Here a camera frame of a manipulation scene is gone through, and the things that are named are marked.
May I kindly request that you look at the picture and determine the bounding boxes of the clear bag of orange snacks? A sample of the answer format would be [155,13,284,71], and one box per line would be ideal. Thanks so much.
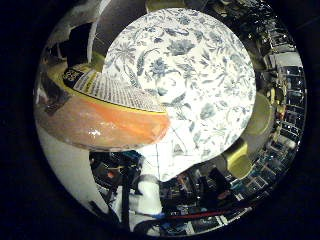
[33,63,172,153]

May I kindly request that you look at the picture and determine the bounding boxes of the white cloth black grid lines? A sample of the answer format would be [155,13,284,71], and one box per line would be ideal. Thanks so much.
[146,141,191,183]

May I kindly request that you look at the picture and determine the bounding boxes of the black tripod pole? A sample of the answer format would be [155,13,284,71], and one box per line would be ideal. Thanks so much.
[120,171,132,232]

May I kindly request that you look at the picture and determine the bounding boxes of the blue floral white tablecloth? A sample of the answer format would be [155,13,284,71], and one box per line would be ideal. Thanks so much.
[101,7,258,183]

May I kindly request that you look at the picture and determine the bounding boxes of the yellow-green chair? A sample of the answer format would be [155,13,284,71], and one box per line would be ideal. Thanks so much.
[145,0,186,13]
[246,93,275,137]
[222,138,254,180]

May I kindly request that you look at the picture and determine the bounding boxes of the red cable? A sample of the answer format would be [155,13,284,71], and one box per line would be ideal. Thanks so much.
[164,208,249,222]

